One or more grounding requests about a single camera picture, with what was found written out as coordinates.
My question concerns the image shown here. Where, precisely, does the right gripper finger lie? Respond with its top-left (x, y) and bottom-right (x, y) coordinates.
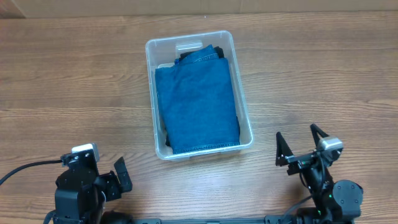
top-left (310, 123), bottom-right (329, 146)
top-left (275, 132), bottom-right (293, 166)

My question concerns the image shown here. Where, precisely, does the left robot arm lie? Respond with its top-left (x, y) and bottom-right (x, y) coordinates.
top-left (43, 149), bottom-right (133, 224)

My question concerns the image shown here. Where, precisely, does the black garment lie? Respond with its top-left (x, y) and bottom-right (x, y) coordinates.
top-left (165, 116), bottom-right (240, 154)

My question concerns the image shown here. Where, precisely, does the black cloth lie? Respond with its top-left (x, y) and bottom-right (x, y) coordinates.
top-left (174, 45), bottom-right (224, 65)

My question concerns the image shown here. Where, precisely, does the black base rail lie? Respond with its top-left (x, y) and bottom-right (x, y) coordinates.
top-left (102, 214), bottom-right (352, 224)

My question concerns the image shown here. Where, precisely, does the blue denim garment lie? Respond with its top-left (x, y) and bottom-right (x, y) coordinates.
top-left (154, 44), bottom-right (241, 155)

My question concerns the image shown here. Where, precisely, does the clear plastic storage bin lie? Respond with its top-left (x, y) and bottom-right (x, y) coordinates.
top-left (146, 30), bottom-right (254, 161)

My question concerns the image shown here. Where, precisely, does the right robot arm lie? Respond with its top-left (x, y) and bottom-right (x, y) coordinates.
top-left (266, 124), bottom-right (363, 223)

